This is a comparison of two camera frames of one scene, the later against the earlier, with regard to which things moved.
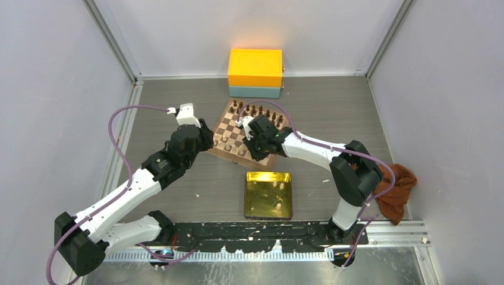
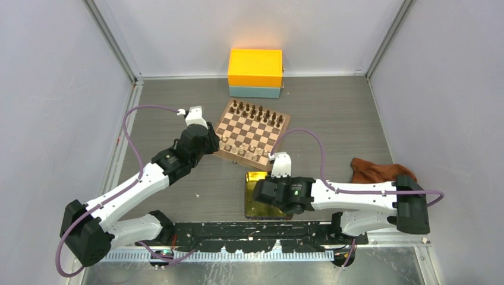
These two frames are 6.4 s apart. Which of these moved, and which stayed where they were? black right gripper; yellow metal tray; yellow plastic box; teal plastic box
Moved: black right gripper
Stayed: teal plastic box; yellow plastic box; yellow metal tray
